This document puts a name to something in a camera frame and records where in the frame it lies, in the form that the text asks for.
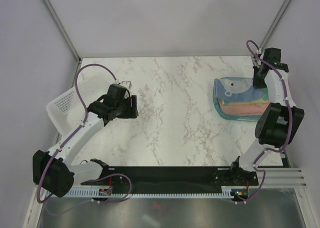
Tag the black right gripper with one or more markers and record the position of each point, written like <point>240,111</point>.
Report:
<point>256,82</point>

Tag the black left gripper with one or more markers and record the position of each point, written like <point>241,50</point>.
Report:
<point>132,112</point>

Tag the blue towel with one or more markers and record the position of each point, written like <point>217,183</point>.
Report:
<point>237,89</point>

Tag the yellow towel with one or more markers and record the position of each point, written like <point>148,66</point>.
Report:
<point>261,101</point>

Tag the pink towel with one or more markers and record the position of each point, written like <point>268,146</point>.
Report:
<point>244,109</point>

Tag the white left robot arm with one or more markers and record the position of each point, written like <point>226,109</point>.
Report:
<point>53,170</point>

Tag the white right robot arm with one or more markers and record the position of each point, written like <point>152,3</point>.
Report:
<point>278,124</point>

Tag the teal translucent plastic tub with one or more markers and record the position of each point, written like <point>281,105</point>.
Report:
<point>247,118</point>

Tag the white perforated plastic basket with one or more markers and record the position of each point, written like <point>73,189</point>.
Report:
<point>66,111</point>

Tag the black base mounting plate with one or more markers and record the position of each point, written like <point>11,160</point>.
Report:
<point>182,178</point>

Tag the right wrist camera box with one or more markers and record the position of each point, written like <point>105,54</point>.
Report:
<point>256,59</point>

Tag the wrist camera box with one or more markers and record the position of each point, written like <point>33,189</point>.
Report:
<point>256,59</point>
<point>127,84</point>

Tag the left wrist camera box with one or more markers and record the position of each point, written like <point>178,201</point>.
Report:
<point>127,84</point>

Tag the right aluminium frame post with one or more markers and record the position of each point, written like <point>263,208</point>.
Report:
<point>275,22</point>

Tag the aluminium frame post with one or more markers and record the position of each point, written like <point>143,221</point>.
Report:
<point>57,22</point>
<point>275,22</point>

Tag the aluminium table edge rail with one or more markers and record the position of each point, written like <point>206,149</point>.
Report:
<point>283,178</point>

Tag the white slotted cable duct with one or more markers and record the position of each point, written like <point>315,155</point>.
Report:
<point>100,192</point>

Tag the left aluminium frame post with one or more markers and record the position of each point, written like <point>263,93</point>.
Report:
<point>57,22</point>

